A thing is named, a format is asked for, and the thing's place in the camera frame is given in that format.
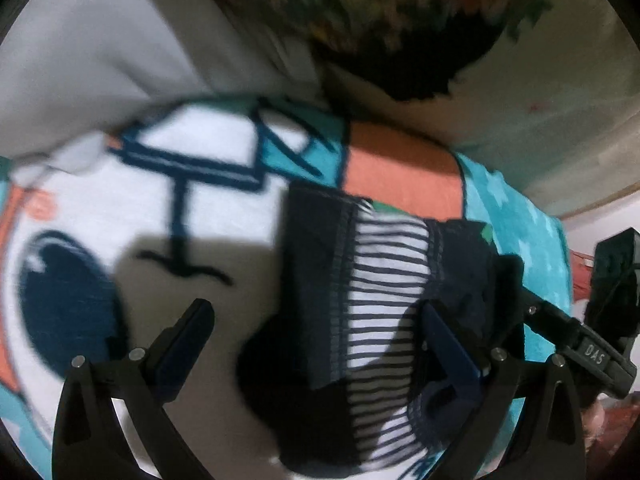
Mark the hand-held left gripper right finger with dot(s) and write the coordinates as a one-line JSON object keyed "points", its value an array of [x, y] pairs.
{"points": [[457, 355]]}

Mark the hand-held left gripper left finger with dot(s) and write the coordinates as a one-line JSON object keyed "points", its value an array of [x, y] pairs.
{"points": [[182, 355]]}

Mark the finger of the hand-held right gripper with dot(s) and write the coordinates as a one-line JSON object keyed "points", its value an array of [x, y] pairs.
{"points": [[545, 312]]}

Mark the turquoise printed blanket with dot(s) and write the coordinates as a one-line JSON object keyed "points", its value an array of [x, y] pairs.
{"points": [[225, 240]]}

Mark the white pillow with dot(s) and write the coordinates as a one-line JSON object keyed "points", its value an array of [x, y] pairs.
{"points": [[125, 45]]}

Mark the cream floral pillow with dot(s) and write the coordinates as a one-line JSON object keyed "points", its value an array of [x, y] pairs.
{"points": [[400, 25]]}

